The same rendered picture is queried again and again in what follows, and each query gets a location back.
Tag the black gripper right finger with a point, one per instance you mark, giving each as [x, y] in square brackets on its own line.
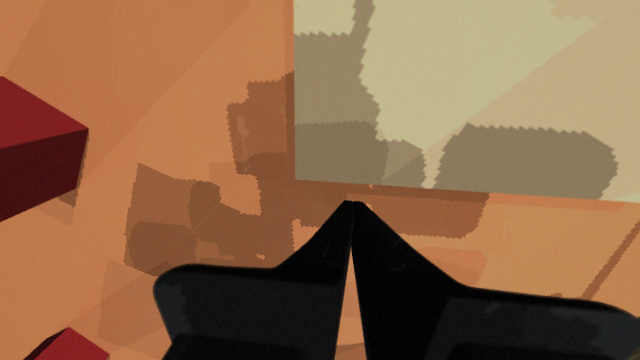
[412, 310]

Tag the red square block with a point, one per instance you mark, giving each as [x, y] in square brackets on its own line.
[67, 345]
[41, 150]

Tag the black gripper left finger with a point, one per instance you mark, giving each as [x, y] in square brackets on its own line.
[297, 303]

